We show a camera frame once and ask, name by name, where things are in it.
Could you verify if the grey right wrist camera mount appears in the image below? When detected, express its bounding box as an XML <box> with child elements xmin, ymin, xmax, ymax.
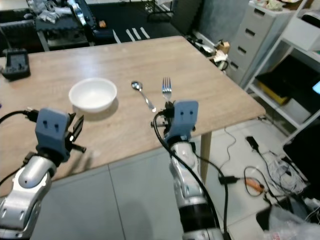
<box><xmin>167</xmin><ymin>99</ymin><xmax>200</xmax><ymax>142</ymax></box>

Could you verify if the black monitor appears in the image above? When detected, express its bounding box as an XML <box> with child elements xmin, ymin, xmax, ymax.
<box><xmin>282</xmin><ymin>124</ymin><xmax>320</xmax><ymax>187</ymax></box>

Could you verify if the silver metal fork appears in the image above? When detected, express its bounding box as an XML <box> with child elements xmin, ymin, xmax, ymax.
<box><xmin>161</xmin><ymin>77</ymin><xmax>174</xmax><ymax>104</ymax></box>

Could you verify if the grey drawer cabinet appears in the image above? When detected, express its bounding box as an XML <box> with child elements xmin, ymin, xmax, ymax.
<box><xmin>224</xmin><ymin>2</ymin><xmax>289</xmax><ymax>87</ymax></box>

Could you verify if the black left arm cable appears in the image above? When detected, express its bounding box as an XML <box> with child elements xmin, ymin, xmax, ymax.
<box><xmin>0</xmin><ymin>108</ymin><xmax>40</xmax><ymax>126</ymax></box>

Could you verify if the white shelf rack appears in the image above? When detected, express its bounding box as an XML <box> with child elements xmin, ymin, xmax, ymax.
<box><xmin>245</xmin><ymin>9</ymin><xmax>320</xmax><ymax>132</ymax></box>

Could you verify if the black power adapter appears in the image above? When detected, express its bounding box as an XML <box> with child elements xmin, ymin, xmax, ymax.
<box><xmin>244</xmin><ymin>135</ymin><xmax>264</xmax><ymax>154</ymax></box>

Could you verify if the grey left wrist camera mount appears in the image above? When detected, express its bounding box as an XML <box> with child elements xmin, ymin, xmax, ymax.
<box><xmin>34</xmin><ymin>107</ymin><xmax>74</xmax><ymax>162</ymax></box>

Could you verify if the clear plastic bag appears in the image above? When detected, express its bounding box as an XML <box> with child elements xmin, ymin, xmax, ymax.
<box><xmin>264</xmin><ymin>204</ymin><xmax>320</xmax><ymax>240</ymax></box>

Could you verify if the black battery charger device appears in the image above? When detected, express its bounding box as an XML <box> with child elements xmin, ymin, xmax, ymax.
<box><xmin>1</xmin><ymin>48</ymin><xmax>32</xmax><ymax>81</ymax></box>

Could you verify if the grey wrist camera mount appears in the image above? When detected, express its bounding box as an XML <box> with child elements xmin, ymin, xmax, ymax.
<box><xmin>34</xmin><ymin>107</ymin><xmax>74</xmax><ymax>162</ymax></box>
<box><xmin>167</xmin><ymin>99</ymin><xmax>200</xmax><ymax>142</ymax></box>

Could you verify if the orange handled tool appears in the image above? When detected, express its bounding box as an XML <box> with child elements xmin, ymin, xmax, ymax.
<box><xmin>244</xmin><ymin>177</ymin><xmax>267</xmax><ymax>194</ymax></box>

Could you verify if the white ceramic bowl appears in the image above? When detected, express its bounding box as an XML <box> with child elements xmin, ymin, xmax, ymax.
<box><xmin>68</xmin><ymin>77</ymin><xmax>119</xmax><ymax>114</ymax></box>

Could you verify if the black workshop machine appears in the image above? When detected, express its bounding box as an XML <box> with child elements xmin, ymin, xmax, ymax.
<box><xmin>0</xmin><ymin>0</ymin><xmax>117</xmax><ymax>52</ymax></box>

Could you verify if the silver metal spoon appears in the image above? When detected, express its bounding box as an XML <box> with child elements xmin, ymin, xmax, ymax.
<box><xmin>131</xmin><ymin>80</ymin><xmax>158</xmax><ymax>113</ymax></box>

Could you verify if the yellow storage tray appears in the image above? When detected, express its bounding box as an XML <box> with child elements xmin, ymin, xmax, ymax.
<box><xmin>254</xmin><ymin>79</ymin><xmax>287</xmax><ymax>107</ymax></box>

